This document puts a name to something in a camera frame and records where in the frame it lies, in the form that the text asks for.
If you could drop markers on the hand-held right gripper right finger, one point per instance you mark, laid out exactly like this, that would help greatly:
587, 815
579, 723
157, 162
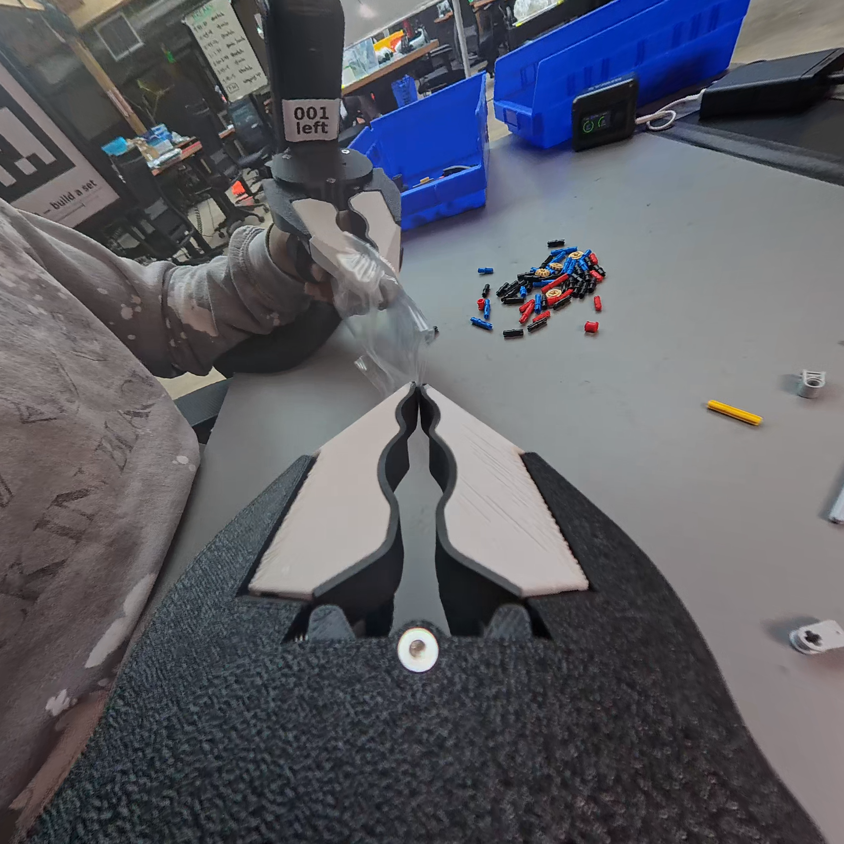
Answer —
508, 527

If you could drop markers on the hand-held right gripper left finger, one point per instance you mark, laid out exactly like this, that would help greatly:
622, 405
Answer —
316, 527

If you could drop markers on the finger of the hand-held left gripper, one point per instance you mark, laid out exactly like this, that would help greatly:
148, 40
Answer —
382, 221
316, 227

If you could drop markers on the small clear plastic bag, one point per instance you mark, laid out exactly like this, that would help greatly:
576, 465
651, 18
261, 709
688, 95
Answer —
382, 316

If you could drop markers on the pile of small toy pins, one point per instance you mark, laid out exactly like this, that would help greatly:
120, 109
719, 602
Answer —
567, 277

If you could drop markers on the person's left forearm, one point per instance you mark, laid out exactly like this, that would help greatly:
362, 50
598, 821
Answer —
217, 297

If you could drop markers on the grey desk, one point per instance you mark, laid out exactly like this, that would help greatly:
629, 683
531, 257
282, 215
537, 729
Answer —
659, 475

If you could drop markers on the black desk mat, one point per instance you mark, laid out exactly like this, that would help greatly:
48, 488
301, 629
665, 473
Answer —
758, 148

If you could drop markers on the person's left hand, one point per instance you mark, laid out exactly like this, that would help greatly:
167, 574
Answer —
280, 254

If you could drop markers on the small whiteboard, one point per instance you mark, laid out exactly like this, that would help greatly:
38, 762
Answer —
224, 53

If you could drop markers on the long wooden table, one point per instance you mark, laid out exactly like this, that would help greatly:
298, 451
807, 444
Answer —
389, 62

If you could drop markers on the black office chair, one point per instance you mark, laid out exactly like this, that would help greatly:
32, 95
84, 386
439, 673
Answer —
247, 132

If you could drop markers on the small blue storage bin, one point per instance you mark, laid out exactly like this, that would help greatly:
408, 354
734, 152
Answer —
428, 132

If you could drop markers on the black chair armrest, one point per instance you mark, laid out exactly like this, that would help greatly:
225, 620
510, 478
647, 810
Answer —
204, 409

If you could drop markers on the cluttered wooden table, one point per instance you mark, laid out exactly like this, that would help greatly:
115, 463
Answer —
155, 148

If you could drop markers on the small black display device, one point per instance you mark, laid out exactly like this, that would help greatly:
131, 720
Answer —
603, 115

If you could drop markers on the yellow toy axle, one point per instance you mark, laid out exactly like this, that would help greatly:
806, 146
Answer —
734, 413

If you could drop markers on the long blue storage bin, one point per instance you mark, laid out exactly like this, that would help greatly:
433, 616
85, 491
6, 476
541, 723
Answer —
593, 79

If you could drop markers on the black and white marker poster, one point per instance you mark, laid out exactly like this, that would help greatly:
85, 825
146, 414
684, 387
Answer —
62, 188

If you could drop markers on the person's grey hoodie torso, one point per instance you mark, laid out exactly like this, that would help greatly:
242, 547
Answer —
66, 461

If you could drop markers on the light grey toy connector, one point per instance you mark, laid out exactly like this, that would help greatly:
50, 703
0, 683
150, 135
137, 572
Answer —
814, 638
811, 384

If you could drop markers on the black power adapter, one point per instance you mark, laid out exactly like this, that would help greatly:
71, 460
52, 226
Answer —
765, 82

